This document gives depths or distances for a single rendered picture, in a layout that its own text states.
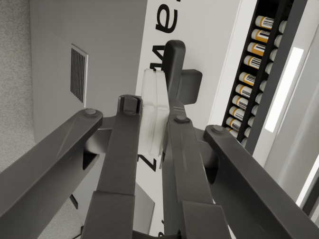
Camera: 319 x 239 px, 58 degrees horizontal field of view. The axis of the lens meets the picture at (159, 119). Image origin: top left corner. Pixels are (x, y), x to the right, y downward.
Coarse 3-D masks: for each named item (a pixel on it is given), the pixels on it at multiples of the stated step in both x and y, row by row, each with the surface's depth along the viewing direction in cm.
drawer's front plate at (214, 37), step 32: (160, 0) 26; (192, 0) 23; (224, 0) 20; (256, 0) 20; (160, 32) 26; (192, 32) 23; (224, 32) 21; (192, 64) 24; (224, 64) 21; (224, 96) 23; (160, 192) 30
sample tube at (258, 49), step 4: (252, 44) 31; (256, 44) 31; (260, 44) 30; (248, 48) 31; (252, 48) 31; (256, 48) 30; (260, 48) 30; (264, 48) 30; (252, 52) 31; (256, 52) 30; (260, 52) 30; (272, 52) 29; (276, 52) 29; (272, 56) 29; (272, 60) 29
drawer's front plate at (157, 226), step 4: (156, 204) 43; (156, 208) 43; (156, 212) 43; (160, 212) 42; (156, 216) 43; (160, 216) 42; (156, 220) 44; (160, 220) 43; (152, 224) 45; (156, 224) 44; (160, 224) 43; (152, 228) 45; (156, 228) 44; (160, 228) 43; (152, 232) 45; (156, 232) 44; (156, 236) 44
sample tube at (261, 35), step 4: (256, 32) 30; (260, 32) 30; (264, 32) 29; (268, 32) 29; (252, 36) 31; (256, 36) 30; (260, 36) 30; (264, 36) 29; (268, 36) 29; (280, 36) 28; (260, 40) 30; (264, 40) 29; (276, 40) 28; (280, 40) 28; (276, 44) 28
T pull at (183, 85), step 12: (168, 48) 20; (180, 48) 20; (168, 60) 21; (180, 60) 21; (168, 72) 21; (180, 72) 21; (192, 72) 22; (168, 84) 21; (180, 84) 22; (192, 84) 23; (168, 96) 21; (180, 96) 22; (192, 96) 23
